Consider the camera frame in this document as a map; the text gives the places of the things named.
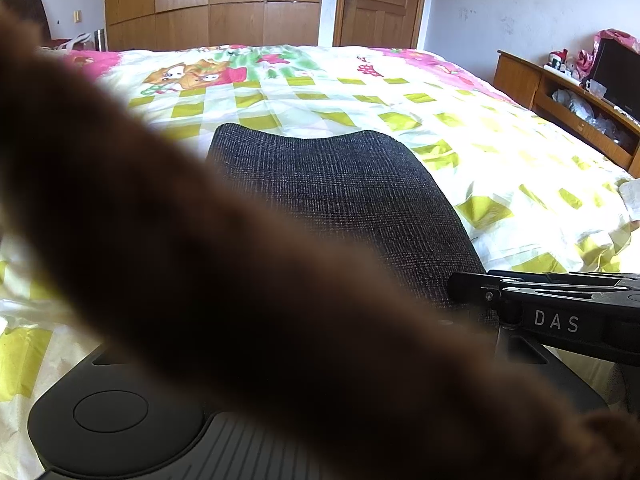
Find wooden wardrobe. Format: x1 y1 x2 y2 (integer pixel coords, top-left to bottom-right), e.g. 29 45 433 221
104 0 321 51

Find brown fuzzy sleeve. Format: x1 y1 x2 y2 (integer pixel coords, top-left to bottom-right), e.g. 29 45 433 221
1 13 639 479

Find wooden tv cabinet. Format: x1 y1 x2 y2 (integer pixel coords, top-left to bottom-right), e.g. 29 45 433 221
494 50 639 178

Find colourful patchwork bed sheet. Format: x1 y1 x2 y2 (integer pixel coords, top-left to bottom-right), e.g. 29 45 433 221
0 44 640 480

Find brown wooden door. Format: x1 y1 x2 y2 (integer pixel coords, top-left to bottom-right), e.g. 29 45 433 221
332 0 427 49

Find pink floral cloth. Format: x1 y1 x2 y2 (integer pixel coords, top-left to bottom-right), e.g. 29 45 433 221
546 28 639 80

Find dark grey knit pants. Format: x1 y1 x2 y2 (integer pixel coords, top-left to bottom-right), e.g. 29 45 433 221
207 124 485 310

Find black television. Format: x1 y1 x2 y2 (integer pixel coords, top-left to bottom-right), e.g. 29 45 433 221
590 41 640 119

